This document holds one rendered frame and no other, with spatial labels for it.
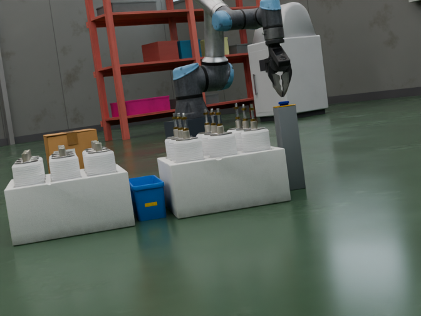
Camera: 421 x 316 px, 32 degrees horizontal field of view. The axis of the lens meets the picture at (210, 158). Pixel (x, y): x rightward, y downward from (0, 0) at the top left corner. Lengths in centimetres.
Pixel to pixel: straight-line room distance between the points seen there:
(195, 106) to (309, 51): 545
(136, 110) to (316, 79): 217
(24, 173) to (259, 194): 77
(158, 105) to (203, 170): 652
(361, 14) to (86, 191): 908
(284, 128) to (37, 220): 95
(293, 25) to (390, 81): 287
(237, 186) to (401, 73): 844
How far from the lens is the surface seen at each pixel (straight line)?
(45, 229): 236
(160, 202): 245
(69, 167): 237
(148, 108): 881
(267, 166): 242
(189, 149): 239
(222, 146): 241
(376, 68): 1100
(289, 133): 268
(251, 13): 278
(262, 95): 843
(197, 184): 237
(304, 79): 833
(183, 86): 307
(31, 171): 237
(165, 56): 904
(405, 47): 1067
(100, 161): 237
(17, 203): 235
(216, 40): 312
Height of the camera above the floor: 39
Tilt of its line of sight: 5 degrees down
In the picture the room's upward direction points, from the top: 8 degrees counter-clockwise
